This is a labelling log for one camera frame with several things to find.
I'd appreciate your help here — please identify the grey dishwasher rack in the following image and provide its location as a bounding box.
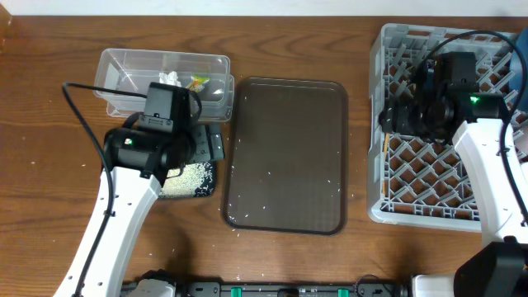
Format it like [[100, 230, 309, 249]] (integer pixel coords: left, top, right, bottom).
[[367, 23, 521, 233]]

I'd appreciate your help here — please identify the wooden chopstick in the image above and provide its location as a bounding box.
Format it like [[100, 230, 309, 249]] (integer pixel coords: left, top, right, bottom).
[[382, 132, 390, 196]]

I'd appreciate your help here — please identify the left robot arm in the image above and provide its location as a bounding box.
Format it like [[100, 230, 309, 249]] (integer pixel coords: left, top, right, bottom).
[[55, 82, 224, 296]]

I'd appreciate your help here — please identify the white tissue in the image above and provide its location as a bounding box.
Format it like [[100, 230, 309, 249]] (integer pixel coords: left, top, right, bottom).
[[158, 71, 182, 87]]

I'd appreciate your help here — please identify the pile of white rice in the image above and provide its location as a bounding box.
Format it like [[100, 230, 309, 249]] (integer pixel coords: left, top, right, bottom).
[[160, 162, 214, 196]]

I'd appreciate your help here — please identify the pink white cup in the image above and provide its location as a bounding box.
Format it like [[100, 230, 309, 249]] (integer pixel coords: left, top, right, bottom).
[[514, 125, 528, 155]]

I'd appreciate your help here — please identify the blue plate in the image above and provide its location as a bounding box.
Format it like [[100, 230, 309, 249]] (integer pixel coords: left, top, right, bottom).
[[508, 27, 528, 112]]

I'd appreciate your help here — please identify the clear plastic container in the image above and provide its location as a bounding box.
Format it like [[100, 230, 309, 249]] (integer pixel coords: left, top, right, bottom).
[[92, 47, 231, 117]]

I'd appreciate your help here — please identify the dark brown serving tray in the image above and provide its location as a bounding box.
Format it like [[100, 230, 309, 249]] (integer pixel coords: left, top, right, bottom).
[[221, 78, 348, 236]]

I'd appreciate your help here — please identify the yellow green snack wrapper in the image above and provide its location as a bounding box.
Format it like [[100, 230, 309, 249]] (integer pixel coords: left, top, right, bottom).
[[186, 75, 210, 92]]

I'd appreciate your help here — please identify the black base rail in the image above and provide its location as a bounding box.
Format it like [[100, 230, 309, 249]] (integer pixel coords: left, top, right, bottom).
[[119, 270, 413, 297]]

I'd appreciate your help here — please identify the black plastic tray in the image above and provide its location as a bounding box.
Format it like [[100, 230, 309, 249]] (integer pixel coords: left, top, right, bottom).
[[158, 159, 217, 200]]

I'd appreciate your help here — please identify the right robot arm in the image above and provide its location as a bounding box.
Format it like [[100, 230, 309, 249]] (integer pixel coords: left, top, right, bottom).
[[368, 24, 527, 296]]

